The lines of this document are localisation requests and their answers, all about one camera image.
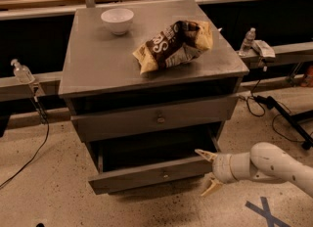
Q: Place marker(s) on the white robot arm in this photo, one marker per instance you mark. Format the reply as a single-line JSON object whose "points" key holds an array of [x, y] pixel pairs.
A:
{"points": [[264, 163]]}

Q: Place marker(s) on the grey metal rail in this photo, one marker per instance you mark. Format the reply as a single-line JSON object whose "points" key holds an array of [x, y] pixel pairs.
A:
{"points": [[48, 83]]}

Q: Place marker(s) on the grey top drawer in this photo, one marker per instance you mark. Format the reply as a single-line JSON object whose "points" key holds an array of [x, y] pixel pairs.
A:
{"points": [[100, 126]]}

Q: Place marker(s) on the clear plastic water bottle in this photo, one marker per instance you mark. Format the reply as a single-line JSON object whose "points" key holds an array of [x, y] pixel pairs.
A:
{"points": [[247, 42]]}

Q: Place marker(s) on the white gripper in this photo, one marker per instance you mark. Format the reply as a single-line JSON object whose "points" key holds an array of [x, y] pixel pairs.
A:
{"points": [[221, 167]]}

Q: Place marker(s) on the clear sanitizer pump bottle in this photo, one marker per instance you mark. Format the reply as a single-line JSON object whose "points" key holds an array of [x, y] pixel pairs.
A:
{"points": [[22, 72]]}

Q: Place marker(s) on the brown yellow chip bag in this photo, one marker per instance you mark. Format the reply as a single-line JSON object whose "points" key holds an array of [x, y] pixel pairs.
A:
{"points": [[178, 44]]}

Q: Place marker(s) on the grey drawer cabinet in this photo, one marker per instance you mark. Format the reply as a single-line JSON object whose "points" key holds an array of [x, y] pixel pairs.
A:
{"points": [[100, 73]]}

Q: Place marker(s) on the blue tape cross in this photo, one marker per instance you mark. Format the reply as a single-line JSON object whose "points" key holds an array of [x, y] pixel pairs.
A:
{"points": [[265, 212]]}

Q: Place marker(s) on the folded white paper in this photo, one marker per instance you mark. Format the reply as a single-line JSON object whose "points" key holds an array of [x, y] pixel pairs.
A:
{"points": [[263, 49]]}

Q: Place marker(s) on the grey drawer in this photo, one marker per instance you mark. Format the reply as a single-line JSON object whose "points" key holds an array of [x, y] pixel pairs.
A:
{"points": [[100, 126], [145, 163]]}

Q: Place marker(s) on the white ceramic bowl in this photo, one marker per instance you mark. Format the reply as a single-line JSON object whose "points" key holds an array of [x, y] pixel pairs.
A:
{"points": [[117, 20]]}

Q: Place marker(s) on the black stand leg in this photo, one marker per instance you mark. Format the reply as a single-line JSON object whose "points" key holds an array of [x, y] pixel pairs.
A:
{"points": [[271, 103]]}

